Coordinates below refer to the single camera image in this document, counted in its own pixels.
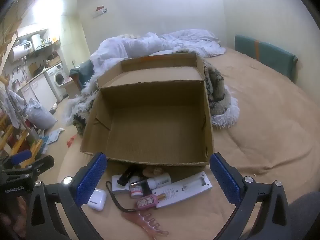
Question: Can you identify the white earbuds case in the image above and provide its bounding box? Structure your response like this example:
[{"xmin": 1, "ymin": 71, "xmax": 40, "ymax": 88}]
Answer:
[{"xmin": 87, "ymin": 188, "xmax": 107, "ymax": 211}]

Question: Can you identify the shaggy patterned blanket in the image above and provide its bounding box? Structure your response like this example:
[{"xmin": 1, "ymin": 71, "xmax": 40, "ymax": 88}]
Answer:
[{"xmin": 61, "ymin": 49, "xmax": 240, "ymax": 137}]

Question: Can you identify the white blue paper package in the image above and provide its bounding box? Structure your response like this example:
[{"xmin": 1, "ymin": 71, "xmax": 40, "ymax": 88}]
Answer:
[{"xmin": 46, "ymin": 128, "xmax": 65, "ymax": 145}]

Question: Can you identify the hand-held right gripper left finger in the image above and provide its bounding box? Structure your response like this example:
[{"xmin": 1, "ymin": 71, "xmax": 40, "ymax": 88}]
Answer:
[{"xmin": 25, "ymin": 152, "xmax": 108, "ymax": 240}]

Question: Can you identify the white kitchen cabinet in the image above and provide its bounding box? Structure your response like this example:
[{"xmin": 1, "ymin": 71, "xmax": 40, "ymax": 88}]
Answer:
[{"xmin": 20, "ymin": 74, "xmax": 59, "ymax": 108}]

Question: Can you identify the white remote control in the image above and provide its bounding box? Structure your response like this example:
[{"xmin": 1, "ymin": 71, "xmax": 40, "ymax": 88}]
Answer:
[{"xmin": 151, "ymin": 171, "xmax": 213, "ymax": 209}]

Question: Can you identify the white washing machine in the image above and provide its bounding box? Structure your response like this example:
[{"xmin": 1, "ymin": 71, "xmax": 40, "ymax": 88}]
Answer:
[{"xmin": 45, "ymin": 64, "xmax": 69, "ymax": 100}]

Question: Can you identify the reddish hair claw clip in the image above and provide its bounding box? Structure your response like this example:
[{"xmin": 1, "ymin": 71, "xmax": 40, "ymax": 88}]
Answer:
[{"xmin": 121, "ymin": 211, "xmax": 170, "ymax": 238}]

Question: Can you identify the white charger block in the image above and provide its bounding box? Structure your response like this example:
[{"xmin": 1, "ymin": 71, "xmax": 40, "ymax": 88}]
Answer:
[{"xmin": 111, "ymin": 174, "xmax": 130, "ymax": 195}]

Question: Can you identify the white pill bottle red label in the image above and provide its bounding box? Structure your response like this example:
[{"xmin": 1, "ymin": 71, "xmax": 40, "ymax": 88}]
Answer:
[{"xmin": 129, "ymin": 181, "xmax": 145, "ymax": 197}]

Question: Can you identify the white duvet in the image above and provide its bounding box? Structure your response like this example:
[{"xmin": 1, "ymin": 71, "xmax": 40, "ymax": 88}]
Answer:
[{"xmin": 89, "ymin": 29, "xmax": 227, "ymax": 85}]

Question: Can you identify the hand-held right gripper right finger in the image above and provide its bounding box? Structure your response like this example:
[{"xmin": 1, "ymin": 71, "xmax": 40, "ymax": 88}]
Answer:
[{"xmin": 209, "ymin": 152, "xmax": 297, "ymax": 240}]

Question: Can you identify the white range hood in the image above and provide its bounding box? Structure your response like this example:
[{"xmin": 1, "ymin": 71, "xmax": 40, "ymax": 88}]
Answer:
[{"xmin": 31, "ymin": 33, "xmax": 50, "ymax": 52}]

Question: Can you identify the slim white labelled bottle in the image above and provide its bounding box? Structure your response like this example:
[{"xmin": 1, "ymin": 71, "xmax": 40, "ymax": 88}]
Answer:
[{"xmin": 140, "ymin": 173, "xmax": 172, "ymax": 190}]

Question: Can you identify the teal cushion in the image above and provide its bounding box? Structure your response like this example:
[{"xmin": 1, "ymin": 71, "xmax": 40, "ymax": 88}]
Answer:
[{"xmin": 69, "ymin": 60, "xmax": 95, "ymax": 90}]

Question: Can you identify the pink patterned bottle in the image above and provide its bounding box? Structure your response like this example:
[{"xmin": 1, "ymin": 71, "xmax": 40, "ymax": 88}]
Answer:
[{"xmin": 136, "ymin": 192, "xmax": 167, "ymax": 210}]

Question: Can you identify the yellow wooden rack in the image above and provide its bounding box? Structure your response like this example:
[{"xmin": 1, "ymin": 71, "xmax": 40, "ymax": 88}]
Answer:
[{"xmin": 0, "ymin": 115, "xmax": 43, "ymax": 167}]

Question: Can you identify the black flashlight with lanyard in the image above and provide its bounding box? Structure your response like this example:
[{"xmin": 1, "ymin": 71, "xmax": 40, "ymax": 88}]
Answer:
[{"xmin": 105, "ymin": 166, "xmax": 137, "ymax": 213}]

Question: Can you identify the cardboard box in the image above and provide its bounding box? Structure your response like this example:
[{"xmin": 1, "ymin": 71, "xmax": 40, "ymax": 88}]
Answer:
[{"xmin": 80, "ymin": 52, "xmax": 215, "ymax": 167}]

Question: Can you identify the white water heater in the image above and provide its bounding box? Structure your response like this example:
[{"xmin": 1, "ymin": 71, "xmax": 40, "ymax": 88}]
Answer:
[{"xmin": 9, "ymin": 41, "xmax": 34, "ymax": 63}]

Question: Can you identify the red white wall ornament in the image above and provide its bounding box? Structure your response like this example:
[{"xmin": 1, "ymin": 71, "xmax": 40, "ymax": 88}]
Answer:
[{"xmin": 94, "ymin": 5, "xmax": 108, "ymax": 18}]

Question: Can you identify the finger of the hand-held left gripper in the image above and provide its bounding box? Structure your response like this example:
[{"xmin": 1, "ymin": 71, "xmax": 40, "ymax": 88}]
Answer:
[
  {"xmin": 1, "ymin": 149, "xmax": 32, "ymax": 168},
  {"xmin": 25, "ymin": 155, "xmax": 55, "ymax": 179}
]

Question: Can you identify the hanging white cloth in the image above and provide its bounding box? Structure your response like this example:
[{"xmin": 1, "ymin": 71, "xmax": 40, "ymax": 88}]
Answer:
[{"xmin": 0, "ymin": 87, "xmax": 27, "ymax": 128}]

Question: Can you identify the white stuffed plastic bag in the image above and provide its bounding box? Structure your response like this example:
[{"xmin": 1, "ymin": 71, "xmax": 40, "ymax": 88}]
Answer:
[{"xmin": 25, "ymin": 97, "xmax": 58, "ymax": 130}]

